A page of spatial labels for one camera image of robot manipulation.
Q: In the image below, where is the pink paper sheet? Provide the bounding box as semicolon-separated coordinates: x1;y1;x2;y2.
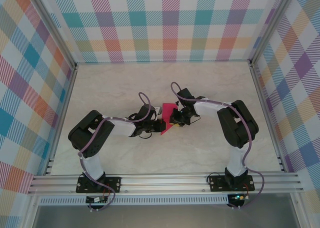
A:
159;102;177;136

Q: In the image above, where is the grey metal panel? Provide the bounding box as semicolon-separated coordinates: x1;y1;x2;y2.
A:
24;195;305;228

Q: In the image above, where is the aluminium mounting rail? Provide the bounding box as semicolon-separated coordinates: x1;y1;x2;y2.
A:
27;172;305;195

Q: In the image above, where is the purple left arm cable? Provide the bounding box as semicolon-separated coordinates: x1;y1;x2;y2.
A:
78;92;155;211

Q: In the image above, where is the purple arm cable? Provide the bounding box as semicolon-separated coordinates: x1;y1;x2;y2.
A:
170;81;265;210
78;92;155;211

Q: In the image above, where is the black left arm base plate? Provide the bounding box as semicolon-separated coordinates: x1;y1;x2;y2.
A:
76;175;123;194

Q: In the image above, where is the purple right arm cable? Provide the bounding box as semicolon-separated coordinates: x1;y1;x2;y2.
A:
170;81;265;210

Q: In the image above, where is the perforated metal cable tray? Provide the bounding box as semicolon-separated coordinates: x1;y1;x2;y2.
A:
39;194;230;206

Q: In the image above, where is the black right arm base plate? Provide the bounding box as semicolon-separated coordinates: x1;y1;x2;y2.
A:
208;174;255;192

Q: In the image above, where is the aluminium side rail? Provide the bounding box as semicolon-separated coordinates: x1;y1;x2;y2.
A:
44;64;79;175
249;61;287;173

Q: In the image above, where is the aluminium frame post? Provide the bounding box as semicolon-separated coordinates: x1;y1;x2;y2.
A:
29;0;77;70
249;0;293;66

